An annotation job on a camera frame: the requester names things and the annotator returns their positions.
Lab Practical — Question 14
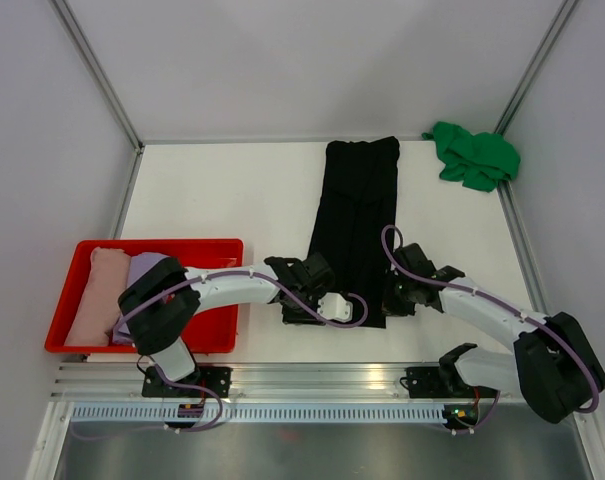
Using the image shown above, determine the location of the black t shirt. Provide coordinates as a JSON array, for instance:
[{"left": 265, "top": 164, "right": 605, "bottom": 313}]
[{"left": 309, "top": 136, "right": 400, "bottom": 329}]

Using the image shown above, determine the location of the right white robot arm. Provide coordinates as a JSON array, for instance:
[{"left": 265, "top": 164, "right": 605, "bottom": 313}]
[{"left": 382, "top": 241, "right": 605, "bottom": 424}]

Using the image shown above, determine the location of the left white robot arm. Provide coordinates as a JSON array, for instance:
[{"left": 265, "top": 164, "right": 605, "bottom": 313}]
[{"left": 115, "top": 253, "right": 334, "bottom": 396}]

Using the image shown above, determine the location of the red plastic bin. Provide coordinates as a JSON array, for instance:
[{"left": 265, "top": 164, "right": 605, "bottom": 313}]
[{"left": 44, "top": 239, "right": 244, "bottom": 355}]

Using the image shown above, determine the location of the green crumpled t shirt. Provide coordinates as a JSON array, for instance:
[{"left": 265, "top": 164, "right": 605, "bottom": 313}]
[{"left": 421, "top": 121, "right": 521, "bottom": 193}]

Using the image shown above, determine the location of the lavender rolled t shirt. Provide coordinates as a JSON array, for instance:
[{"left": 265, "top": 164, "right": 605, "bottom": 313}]
[{"left": 112, "top": 252, "right": 166, "bottom": 345}]

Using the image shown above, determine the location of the pink rolled t shirt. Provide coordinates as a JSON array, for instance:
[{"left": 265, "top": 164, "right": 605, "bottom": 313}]
[{"left": 65, "top": 248, "right": 131, "bottom": 347}]

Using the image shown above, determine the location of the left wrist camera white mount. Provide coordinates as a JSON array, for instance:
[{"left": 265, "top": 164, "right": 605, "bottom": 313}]
[{"left": 317, "top": 292, "right": 353, "bottom": 323}]

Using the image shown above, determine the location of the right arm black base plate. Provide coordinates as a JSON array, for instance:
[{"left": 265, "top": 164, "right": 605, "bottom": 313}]
[{"left": 398, "top": 363, "right": 497, "bottom": 399}]

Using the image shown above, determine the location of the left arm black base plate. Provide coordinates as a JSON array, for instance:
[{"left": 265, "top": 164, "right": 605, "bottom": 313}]
[{"left": 141, "top": 365, "right": 232, "bottom": 398}]

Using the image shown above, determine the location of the aluminium front rail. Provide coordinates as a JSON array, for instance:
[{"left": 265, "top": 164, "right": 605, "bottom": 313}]
[{"left": 49, "top": 362, "right": 596, "bottom": 404}]

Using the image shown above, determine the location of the slotted grey cable duct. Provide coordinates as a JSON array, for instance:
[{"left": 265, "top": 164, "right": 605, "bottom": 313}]
[{"left": 71, "top": 402, "right": 446, "bottom": 424}]

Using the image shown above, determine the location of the right aluminium corner post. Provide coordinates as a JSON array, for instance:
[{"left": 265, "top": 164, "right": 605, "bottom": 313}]
[{"left": 494, "top": 0, "right": 581, "bottom": 136}]

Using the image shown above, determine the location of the aluminium corner post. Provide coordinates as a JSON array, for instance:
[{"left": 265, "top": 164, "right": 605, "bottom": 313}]
[
  {"left": 49, "top": 0, "right": 144, "bottom": 153},
  {"left": 494, "top": 0, "right": 581, "bottom": 136}
]

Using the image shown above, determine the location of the left aluminium corner post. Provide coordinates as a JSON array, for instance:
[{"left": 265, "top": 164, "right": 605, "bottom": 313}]
[{"left": 49, "top": 0, "right": 144, "bottom": 153}]

